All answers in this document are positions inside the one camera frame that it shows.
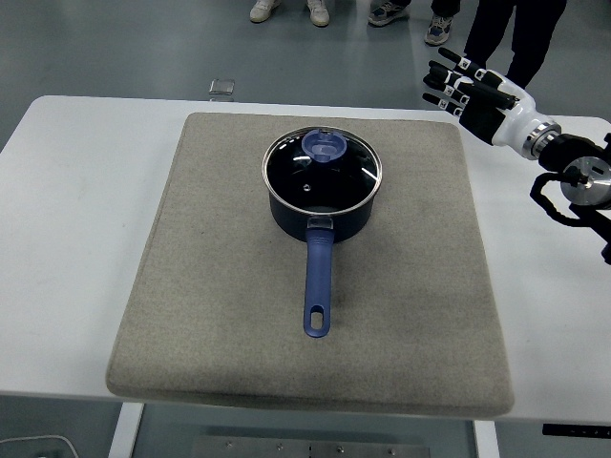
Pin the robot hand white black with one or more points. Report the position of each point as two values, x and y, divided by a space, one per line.
511 114

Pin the glass pot lid blue knob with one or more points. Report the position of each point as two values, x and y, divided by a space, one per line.
324 148

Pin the metal floor socket plate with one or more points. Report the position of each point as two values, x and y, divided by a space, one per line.
222 87

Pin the black table control panel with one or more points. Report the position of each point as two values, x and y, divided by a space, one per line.
573 430

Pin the white table leg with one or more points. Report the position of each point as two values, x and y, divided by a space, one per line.
486 441
125 429

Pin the beige grey fabric mat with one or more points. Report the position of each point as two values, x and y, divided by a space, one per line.
215 286

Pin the grey metal plate with screws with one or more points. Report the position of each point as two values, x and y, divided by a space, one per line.
248 451

